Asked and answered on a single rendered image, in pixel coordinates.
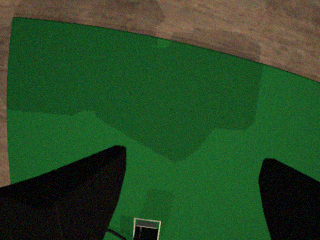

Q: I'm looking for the green circuit board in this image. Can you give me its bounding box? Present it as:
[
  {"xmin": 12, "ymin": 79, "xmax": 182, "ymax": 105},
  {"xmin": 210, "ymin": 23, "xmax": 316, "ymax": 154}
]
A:
[{"xmin": 7, "ymin": 16, "xmax": 320, "ymax": 240}]

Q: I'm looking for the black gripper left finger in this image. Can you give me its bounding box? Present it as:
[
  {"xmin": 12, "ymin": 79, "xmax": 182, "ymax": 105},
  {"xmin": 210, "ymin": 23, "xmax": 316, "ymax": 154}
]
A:
[{"xmin": 0, "ymin": 145, "xmax": 127, "ymax": 240}]

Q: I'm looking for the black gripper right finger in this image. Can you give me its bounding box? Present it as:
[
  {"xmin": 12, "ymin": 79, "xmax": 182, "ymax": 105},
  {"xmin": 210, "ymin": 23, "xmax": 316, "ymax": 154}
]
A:
[{"xmin": 259, "ymin": 159, "xmax": 320, "ymax": 240}]

